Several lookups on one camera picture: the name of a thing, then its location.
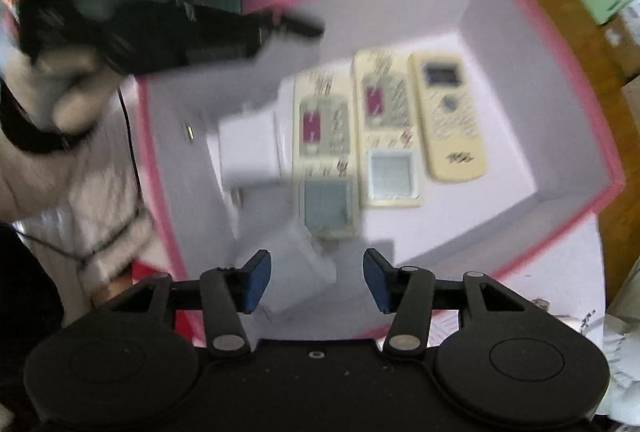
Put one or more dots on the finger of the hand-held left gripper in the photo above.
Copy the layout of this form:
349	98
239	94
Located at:
300	25

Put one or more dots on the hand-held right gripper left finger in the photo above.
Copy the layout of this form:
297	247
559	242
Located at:
257	279

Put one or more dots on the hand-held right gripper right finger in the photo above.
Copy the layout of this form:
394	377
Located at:
377	279

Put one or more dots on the small white plug charger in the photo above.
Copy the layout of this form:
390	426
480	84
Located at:
305	267

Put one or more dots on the beige remote with magenta panel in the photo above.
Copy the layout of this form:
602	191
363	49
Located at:
327	151
387	126

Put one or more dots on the large white plug charger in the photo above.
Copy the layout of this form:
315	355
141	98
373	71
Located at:
250	149

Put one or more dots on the yellowish remote with grey display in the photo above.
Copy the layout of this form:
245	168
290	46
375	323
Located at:
450	116

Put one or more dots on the pink cardboard box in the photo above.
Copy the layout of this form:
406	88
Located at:
500	121

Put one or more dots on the person's left forearm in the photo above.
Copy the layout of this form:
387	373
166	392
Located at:
65	212

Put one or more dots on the person's left hand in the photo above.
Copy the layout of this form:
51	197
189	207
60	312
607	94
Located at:
75	96

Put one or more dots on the grey quilted table cloth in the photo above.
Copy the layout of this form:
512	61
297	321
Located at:
560	272

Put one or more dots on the white printed packages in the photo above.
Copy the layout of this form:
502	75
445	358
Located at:
625	41

